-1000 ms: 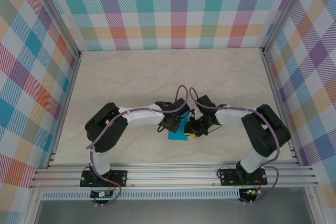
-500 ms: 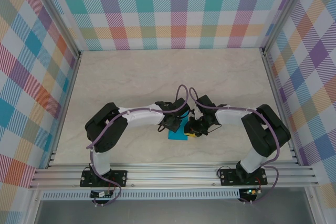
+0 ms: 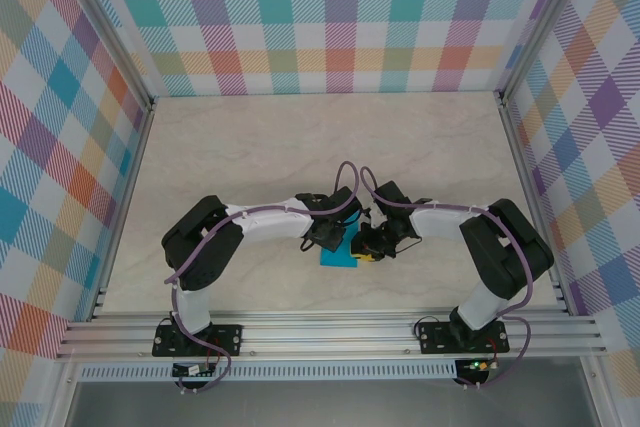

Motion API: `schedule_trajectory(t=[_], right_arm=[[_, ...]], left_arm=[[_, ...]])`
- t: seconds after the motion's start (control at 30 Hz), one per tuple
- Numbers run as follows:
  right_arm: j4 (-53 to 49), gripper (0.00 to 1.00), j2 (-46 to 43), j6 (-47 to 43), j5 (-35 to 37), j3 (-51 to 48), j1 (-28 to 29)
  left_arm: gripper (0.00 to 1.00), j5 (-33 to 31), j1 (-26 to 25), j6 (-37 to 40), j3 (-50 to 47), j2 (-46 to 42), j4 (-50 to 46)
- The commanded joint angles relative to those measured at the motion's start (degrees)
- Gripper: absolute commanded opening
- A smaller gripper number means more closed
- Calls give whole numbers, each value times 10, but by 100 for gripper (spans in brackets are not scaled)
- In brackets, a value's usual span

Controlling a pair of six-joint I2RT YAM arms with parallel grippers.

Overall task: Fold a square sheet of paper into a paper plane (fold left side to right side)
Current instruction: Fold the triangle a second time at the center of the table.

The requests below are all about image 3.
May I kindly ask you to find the blue square paper sheet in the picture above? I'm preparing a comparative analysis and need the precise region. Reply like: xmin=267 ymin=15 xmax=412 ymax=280
xmin=318 ymin=244 xmax=362 ymax=270

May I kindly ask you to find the grey metal lower panel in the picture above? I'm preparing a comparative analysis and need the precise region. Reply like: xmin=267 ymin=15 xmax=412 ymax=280
xmin=67 ymin=380 xmax=599 ymax=427

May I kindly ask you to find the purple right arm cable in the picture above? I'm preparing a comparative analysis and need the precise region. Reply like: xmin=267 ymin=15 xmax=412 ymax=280
xmin=360 ymin=165 xmax=535 ymax=391

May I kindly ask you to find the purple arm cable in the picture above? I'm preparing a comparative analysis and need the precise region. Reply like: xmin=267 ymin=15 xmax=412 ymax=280
xmin=164 ymin=161 xmax=364 ymax=395
xmin=360 ymin=165 xmax=535 ymax=391

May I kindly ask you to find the aluminium mounting rail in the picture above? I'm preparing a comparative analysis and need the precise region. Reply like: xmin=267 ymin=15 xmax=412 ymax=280
xmin=54 ymin=309 xmax=609 ymax=361

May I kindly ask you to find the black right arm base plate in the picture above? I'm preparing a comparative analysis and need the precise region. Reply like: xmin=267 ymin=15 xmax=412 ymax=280
xmin=416 ymin=320 xmax=510 ymax=356

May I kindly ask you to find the slotted grey cable duct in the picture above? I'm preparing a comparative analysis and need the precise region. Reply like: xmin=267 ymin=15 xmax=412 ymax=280
xmin=79 ymin=364 xmax=459 ymax=382

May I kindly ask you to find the aluminium side rail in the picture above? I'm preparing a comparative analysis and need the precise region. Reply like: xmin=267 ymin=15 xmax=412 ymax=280
xmin=87 ymin=96 xmax=157 ymax=322
xmin=496 ymin=90 xmax=572 ymax=317

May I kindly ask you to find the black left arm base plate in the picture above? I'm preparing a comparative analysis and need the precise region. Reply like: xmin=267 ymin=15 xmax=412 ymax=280
xmin=151 ymin=322 xmax=245 ymax=359

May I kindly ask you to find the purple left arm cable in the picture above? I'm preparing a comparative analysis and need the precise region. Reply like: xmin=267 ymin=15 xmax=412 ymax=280
xmin=164 ymin=161 xmax=364 ymax=395

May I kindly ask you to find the aluminium corner post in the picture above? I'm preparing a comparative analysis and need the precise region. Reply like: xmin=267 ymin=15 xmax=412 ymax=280
xmin=57 ymin=0 xmax=156 ymax=113
xmin=498 ymin=0 xmax=587 ymax=104

